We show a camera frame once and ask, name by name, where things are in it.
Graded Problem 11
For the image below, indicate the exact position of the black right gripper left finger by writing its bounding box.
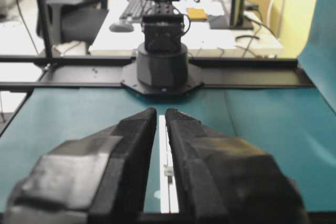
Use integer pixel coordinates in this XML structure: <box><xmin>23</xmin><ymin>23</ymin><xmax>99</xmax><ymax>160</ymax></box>
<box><xmin>5</xmin><ymin>108</ymin><xmax>156</xmax><ymax>223</ymax></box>

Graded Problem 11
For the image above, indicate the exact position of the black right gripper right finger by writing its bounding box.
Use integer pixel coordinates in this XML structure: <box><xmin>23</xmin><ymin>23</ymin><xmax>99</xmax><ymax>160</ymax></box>
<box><xmin>165</xmin><ymin>109</ymin><xmax>309</xmax><ymax>223</ymax></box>

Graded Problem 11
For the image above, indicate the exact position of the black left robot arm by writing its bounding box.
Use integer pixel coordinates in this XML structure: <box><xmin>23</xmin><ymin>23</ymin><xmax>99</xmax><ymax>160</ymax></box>
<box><xmin>121</xmin><ymin>0</ymin><xmax>203</xmax><ymax>95</ymax></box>

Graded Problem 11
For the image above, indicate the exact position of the white office desk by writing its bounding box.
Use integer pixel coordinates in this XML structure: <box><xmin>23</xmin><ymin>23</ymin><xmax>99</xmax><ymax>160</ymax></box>
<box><xmin>88</xmin><ymin>0</ymin><xmax>285</xmax><ymax>56</ymax></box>

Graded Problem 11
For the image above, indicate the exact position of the grey computer mouse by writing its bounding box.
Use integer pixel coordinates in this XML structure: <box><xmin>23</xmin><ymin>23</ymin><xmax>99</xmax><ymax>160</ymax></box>
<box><xmin>109</xmin><ymin>23</ymin><xmax>134</xmax><ymax>33</ymax></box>

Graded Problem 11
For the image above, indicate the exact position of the orange notepad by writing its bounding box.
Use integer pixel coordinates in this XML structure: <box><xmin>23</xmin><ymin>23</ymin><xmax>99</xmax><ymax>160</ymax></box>
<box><xmin>187</xmin><ymin>8</ymin><xmax>208</xmax><ymax>22</ymax></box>

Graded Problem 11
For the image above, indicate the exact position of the black keyboard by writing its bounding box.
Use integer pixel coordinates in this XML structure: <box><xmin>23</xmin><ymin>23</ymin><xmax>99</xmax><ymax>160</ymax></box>
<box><xmin>119</xmin><ymin>0</ymin><xmax>154</xmax><ymax>23</ymax></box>

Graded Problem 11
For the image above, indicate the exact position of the black office chair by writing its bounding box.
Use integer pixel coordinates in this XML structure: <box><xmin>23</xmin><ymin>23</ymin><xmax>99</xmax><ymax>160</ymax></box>
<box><xmin>36</xmin><ymin>0</ymin><xmax>108</xmax><ymax>47</ymax></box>

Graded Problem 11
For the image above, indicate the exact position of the black computer monitor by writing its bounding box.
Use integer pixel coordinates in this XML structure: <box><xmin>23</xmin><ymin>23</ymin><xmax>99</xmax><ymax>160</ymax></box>
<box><xmin>229</xmin><ymin>0</ymin><xmax>253</xmax><ymax>30</ymax></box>

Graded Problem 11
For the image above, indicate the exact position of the silver aluminium extrusion rail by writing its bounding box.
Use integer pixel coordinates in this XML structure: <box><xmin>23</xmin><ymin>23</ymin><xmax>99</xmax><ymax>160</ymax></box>
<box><xmin>159</xmin><ymin>115</ymin><xmax>179</xmax><ymax>214</ymax></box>

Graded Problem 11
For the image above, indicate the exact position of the black metal frame rail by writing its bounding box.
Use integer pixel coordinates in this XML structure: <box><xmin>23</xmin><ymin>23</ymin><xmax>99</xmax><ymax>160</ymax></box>
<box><xmin>1</xmin><ymin>56</ymin><xmax>313</xmax><ymax>95</ymax></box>

